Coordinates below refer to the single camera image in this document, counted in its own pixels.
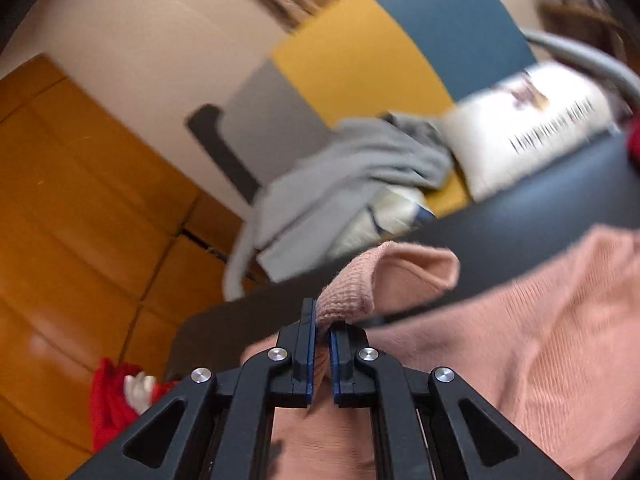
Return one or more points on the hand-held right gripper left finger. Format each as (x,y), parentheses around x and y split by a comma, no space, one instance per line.
(310,360)

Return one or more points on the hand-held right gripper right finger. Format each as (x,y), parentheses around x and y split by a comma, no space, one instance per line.
(334,365)

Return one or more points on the pink knitted sweater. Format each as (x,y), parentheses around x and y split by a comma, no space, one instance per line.
(550,335)

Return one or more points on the grey garment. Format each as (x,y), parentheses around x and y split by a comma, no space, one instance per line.
(340,170)

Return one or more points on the person's red patterned clothing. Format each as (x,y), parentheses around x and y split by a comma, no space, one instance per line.
(107,400)

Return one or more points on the orange brown wooden wardrobe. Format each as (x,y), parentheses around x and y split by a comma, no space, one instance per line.
(75,210)

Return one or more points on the white deer print cushion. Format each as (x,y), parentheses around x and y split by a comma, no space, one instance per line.
(500,130)

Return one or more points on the grey yellow blue sofa chair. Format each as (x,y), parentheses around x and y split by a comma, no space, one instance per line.
(380,55)

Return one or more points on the red garment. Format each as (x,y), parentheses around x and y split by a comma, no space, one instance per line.
(634,140)

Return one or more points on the wooden side table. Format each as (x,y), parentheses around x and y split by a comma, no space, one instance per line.
(575,15)

